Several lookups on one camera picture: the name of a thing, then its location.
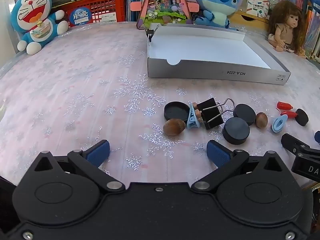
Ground small black binder clip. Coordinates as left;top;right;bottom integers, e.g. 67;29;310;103
145;24;160;42

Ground doll with brown hair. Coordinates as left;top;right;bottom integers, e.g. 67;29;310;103
267;0;309;55

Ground grey cardboard box tray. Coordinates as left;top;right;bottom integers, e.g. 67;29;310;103
147;23;292;85

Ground red plastic crate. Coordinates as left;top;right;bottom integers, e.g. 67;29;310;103
51;0;127;28

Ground colourful printed box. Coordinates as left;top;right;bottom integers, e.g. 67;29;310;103
244;0;270;18

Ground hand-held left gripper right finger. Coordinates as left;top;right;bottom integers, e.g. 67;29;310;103
191;139;284;193

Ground large black binder clip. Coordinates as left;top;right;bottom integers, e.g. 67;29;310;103
197;97;235;130

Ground pink triangular diorama toy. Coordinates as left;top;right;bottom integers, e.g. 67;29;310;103
129;0;200;29

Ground red crayon piece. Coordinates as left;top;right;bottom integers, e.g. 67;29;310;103
279;110;298;119

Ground wooden drawer box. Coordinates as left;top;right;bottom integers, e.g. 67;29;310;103
234;10;269;24

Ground black round puck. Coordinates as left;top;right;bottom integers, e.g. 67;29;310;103
295;108;309;127
233;104;257;126
222;117;250;145

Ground brown nut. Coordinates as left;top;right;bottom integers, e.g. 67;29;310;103
255;112;268;130
163;119;186;137

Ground blue beaded hair clip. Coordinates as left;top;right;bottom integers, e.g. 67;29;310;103
186;102;202;130

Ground red plastic peg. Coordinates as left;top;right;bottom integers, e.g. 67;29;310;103
277;101;293;111

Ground black round cap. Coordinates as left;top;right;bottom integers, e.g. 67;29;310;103
164;101;191;121

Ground blue cat plush toy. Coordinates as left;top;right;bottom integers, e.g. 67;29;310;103
10;0;69;55

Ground leaning thin colourful booklets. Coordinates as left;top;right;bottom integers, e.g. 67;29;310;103
304;5;320;58

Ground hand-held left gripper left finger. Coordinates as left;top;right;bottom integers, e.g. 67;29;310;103
32;139;125;193

